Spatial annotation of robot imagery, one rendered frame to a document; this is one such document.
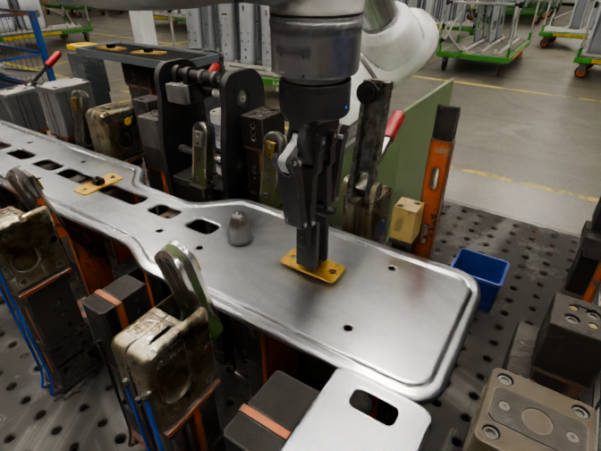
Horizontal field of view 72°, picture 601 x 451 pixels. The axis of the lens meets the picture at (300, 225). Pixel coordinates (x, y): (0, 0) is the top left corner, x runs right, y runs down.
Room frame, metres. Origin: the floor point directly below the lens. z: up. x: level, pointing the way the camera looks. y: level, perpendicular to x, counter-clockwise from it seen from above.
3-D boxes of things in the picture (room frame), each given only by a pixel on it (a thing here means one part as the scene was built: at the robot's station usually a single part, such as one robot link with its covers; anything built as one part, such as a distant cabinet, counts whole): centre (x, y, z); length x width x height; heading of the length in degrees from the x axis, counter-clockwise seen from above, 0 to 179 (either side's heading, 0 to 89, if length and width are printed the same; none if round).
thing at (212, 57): (1.10, 0.39, 1.16); 0.37 x 0.14 x 0.02; 57
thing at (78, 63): (1.24, 0.60, 0.92); 0.08 x 0.08 x 0.44; 57
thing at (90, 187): (0.69, 0.37, 1.01); 0.08 x 0.04 x 0.01; 148
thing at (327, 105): (0.44, -0.02, 1.20); 0.08 x 0.07 x 0.09; 147
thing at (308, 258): (0.43, -0.01, 1.05); 0.03 x 0.01 x 0.07; 57
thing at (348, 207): (0.58, -0.11, 0.88); 0.07 x 0.06 x 0.35; 147
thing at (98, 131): (0.91, 0.43, 0.89); 0.13 x 0.11 x 0.38; 147
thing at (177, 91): (0.81, 0.18, 0.94); 0.18 x 0.13 x 0.49; 57
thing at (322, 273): (0.44, -0.02, 1.01); 0.08 x 0.04 x 0.01; 57
